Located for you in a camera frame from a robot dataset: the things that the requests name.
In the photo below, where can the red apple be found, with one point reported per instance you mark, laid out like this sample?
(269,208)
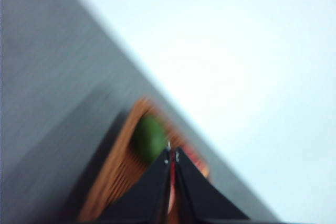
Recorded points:
(196,159)

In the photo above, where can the green avocado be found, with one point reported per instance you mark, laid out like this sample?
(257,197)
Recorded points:
(149,138)

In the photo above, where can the brown wicker basket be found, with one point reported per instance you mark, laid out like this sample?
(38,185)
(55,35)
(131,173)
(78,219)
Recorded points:
(119,169)

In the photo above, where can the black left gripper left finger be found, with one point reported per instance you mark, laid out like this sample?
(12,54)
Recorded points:
(148,201)

